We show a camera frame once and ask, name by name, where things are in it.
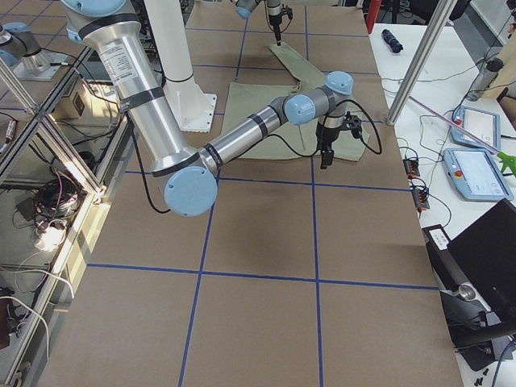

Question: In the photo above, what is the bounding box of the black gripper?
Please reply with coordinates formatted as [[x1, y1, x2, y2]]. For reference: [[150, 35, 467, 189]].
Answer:
[[315, 114, 362, 169], [270, 14, 293, 46]]

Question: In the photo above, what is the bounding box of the olive green long-sleeve shirt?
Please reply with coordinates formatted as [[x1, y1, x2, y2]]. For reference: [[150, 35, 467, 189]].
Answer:
[[220, 42, 367, 163]]

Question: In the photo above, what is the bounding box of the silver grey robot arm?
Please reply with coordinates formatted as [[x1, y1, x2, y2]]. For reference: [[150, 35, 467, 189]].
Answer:
[[231, 0, 293, 47], [64, 1, 353, 217]]

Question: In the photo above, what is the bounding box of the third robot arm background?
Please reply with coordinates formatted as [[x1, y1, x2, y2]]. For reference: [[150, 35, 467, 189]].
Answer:
[[1, 22, 69, 81]]

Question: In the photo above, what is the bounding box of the red cylinder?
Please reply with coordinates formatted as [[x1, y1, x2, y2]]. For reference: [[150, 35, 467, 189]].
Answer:
[[365, 0, 382, 34]]

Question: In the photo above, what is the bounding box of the folded dark blue umbrella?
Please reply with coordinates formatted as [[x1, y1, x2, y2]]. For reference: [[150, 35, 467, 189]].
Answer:
[[381, 29, 403, 54]]

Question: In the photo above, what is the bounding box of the near teach pendant tablet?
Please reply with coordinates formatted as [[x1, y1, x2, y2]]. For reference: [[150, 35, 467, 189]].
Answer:
[[443, 148, 514, 202]]

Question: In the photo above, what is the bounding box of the teach pendant tablet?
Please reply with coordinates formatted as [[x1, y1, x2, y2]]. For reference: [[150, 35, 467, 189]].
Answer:
[[443, 148, 514, 202], [452, 106, 501, 150]]

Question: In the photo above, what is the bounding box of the far teach pendant tablet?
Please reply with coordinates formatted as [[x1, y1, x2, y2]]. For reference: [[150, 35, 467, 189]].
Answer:
[[452, 106, 501, 150]]

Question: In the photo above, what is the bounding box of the grey water bottle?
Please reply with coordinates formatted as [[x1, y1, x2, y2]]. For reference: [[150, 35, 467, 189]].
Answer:
[[466, 57, 504, 102]]

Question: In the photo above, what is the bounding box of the long reach grabber stick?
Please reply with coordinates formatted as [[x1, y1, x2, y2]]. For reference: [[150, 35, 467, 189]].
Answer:
[[408, 96, 516, 175]]

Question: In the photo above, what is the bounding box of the black monitor on stand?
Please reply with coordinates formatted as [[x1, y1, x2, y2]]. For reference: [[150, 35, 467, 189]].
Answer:
[[422, 199, 515, 371]]

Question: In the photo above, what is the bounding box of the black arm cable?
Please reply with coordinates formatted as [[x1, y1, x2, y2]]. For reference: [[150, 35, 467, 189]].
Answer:
[[265, 100, 383, 159]]

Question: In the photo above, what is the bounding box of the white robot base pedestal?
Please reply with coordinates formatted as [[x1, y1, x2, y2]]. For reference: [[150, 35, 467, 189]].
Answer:
[[144, 0, 217, 133]]

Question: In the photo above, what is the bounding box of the aluminium frame post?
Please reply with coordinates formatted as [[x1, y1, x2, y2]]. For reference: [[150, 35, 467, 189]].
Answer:
[[386, 0, 457, 126]]

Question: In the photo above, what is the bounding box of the aluminium side frame rail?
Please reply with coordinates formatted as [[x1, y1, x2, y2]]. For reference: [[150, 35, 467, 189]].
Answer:
[[1, 39, 127, 386]]

